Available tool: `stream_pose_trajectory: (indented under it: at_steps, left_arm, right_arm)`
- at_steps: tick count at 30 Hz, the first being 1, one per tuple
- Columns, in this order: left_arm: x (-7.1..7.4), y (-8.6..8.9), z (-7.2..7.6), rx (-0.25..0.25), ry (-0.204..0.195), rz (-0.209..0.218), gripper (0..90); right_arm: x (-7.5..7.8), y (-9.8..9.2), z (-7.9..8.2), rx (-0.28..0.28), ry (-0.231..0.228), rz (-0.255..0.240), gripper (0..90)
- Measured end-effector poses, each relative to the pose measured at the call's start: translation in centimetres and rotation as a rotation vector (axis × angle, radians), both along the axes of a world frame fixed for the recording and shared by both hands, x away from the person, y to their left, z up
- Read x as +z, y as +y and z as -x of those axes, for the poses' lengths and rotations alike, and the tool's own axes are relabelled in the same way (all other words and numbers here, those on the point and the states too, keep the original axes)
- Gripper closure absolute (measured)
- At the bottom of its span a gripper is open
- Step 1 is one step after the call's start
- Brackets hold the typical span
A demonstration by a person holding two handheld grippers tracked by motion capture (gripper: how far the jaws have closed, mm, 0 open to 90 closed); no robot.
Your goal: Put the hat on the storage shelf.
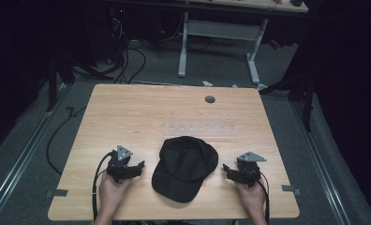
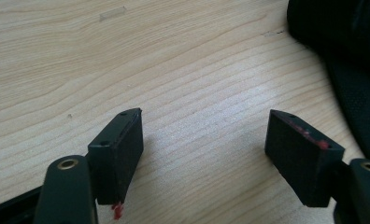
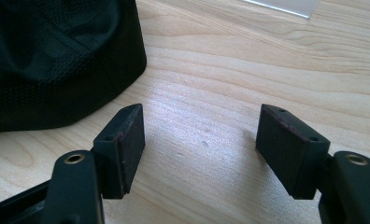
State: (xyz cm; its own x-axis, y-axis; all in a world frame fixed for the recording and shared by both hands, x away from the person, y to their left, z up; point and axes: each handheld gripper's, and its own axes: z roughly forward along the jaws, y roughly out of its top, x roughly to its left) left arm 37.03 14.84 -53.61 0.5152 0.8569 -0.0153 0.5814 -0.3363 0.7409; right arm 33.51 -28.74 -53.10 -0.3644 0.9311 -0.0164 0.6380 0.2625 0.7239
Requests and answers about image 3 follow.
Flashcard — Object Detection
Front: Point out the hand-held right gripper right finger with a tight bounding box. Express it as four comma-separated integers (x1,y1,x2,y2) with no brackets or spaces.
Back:
255,104,332,201

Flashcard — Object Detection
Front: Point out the clear plastic sheet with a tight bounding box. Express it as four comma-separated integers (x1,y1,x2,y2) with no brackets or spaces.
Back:
242,0,321,20

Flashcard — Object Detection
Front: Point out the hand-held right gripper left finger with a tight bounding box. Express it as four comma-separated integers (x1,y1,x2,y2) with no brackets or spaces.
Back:
92,103,147,200

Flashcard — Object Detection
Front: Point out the black fabric bag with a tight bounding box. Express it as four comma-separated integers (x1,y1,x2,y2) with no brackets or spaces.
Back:
0,0,148,135

